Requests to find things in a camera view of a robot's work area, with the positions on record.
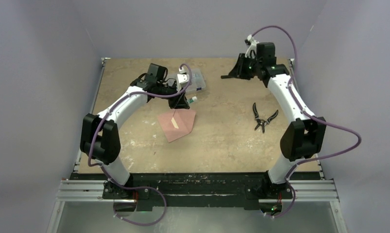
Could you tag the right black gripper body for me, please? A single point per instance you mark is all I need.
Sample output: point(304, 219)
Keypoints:
point(253, 65)

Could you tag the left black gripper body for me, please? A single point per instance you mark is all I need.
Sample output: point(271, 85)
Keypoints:
point(168, 90)

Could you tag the green white glue stick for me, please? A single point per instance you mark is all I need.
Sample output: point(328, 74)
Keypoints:
point(192, 99)

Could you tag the pink envelope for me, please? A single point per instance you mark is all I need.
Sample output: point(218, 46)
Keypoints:
point(184, 118)

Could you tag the lined paper letter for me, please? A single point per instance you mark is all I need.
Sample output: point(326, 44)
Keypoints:
point(174, 123)

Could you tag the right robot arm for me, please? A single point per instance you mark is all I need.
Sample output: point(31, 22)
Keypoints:
point(304, 135)

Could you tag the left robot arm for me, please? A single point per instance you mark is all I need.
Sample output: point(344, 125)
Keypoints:
point(100, 132)

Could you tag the clear plastic screw box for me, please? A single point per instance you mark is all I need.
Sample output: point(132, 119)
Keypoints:
point(197, 83)

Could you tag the black pliers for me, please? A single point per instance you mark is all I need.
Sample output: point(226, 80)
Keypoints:
point(260, 121)

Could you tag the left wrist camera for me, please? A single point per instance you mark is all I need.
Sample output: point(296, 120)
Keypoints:
point(183, 81)

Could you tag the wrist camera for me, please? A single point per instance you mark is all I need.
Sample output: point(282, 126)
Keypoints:
point(251, 44)
point(183, 81)

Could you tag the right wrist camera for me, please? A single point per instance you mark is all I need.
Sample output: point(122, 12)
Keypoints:
point(251, 44)

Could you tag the black base frame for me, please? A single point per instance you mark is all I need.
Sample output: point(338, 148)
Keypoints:
point(247, 190)

